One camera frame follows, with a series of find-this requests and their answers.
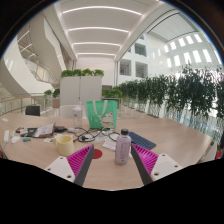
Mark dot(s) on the ceiling light strips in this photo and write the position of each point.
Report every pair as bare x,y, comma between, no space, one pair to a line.
98,29

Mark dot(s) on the white cabinet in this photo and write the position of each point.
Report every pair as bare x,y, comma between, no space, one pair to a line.
80,91

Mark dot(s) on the green plants atop cabinet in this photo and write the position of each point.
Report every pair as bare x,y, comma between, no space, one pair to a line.
81,72

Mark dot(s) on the flat round red coaster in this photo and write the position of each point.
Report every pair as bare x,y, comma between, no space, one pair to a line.
98,154

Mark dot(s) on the dark blue keyboard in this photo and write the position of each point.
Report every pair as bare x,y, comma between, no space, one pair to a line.
142,140

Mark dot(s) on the white paper sheet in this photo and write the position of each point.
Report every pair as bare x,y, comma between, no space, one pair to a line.
109,145

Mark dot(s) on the row of green hedge plants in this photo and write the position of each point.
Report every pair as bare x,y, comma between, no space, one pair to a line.
180,93

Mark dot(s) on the purple drink bottle black cap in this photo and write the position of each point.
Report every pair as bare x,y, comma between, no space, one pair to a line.
123,148

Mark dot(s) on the green tote bag cat print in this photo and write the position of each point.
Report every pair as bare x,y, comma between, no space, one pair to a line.
100,115

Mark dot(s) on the open booklet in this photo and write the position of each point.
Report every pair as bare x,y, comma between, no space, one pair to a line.
45,130

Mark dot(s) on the pale yellow mug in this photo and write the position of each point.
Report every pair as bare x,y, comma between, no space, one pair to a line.
65,146

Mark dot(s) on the white computer mouse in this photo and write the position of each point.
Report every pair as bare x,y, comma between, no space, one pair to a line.
15,140

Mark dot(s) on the black chair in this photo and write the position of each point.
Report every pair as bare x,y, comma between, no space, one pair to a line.
32,110

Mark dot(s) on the white power strip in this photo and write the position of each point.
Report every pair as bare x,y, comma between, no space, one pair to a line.
6,136

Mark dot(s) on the small blue item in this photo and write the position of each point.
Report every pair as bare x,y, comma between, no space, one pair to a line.
26,139

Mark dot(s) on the black pouch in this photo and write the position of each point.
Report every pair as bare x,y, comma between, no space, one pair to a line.
60,129

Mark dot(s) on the glass railing with wooden rail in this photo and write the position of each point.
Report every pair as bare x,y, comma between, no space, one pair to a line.
16,103

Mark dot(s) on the small potted green plant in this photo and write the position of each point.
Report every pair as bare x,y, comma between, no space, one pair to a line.
56,93

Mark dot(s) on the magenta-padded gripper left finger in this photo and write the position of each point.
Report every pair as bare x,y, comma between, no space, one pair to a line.
78,159

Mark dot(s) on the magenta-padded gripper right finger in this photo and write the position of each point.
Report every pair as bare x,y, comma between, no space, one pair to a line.
148,159

